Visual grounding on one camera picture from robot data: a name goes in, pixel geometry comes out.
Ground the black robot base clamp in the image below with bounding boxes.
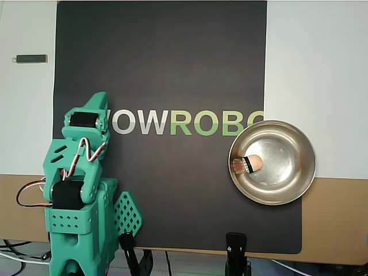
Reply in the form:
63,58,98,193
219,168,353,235
118,231,155,276

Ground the thin black cable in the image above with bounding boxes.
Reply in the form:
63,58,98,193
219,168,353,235
164,250,173,276

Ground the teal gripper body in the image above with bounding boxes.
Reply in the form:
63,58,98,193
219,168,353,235
64,108,111,144

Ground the teal robot base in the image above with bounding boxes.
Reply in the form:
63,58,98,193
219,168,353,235
97,177,144,251

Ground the red white black servo wire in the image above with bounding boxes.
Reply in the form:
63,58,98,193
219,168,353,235
16,178,55,208
61,137,108,179

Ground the white cable with connector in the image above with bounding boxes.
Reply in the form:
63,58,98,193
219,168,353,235
270,258,305,276

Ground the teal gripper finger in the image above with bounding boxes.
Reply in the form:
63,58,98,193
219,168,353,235
86,91,110,112

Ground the black mat with WOWROBO print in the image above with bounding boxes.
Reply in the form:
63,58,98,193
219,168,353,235
47,1,303,255

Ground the metal bowl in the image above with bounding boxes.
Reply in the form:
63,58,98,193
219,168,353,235
228,119,317,206

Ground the black USB stick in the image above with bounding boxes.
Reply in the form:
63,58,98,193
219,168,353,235
11,54,48,64

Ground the orange wooden ball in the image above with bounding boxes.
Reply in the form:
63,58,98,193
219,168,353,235
246,154,264,174

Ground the white paper sheet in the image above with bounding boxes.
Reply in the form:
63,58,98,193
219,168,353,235
0,1,58,177
263,1,368,181

